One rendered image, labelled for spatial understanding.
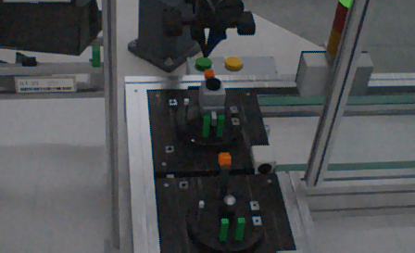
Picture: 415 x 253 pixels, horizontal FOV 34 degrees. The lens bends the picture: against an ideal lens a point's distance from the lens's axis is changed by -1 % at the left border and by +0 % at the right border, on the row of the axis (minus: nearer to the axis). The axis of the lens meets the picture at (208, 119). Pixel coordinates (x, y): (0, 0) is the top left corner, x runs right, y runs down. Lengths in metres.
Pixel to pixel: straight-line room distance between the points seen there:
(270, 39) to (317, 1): 1.83
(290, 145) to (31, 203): 0.56
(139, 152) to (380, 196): 0.50
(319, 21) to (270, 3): 0.28
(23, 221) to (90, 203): 0.14
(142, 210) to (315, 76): 0.40
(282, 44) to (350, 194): 0.59
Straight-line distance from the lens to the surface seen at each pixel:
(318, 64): 1.17
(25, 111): 1.61
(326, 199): 1.38
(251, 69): 1.58
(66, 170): 1.47
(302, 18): 3.52
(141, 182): 1.32
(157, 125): 1.40
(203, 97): 1.31
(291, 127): 1.52
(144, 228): 1.24
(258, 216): 1.23
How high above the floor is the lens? 1.94
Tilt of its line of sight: 43 degrees down
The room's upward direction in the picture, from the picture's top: 6 degrees clockwise
